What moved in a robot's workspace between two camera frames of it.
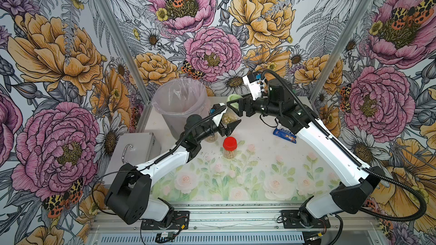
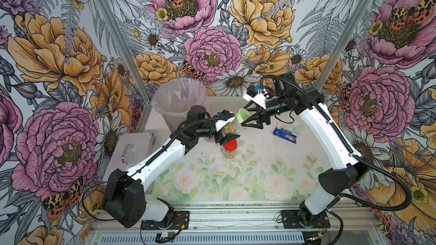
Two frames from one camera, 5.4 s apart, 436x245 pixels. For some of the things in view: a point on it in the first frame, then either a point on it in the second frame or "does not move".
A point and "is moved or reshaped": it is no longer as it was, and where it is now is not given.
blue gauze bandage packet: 285,134 does not move
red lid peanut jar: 230,144 does not move
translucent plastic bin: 176,98 does not move
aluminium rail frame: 239,223 does not move
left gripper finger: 216,107 to 220,123
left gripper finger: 230,127 to 228,138
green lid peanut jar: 229,116 is moved or reshaped
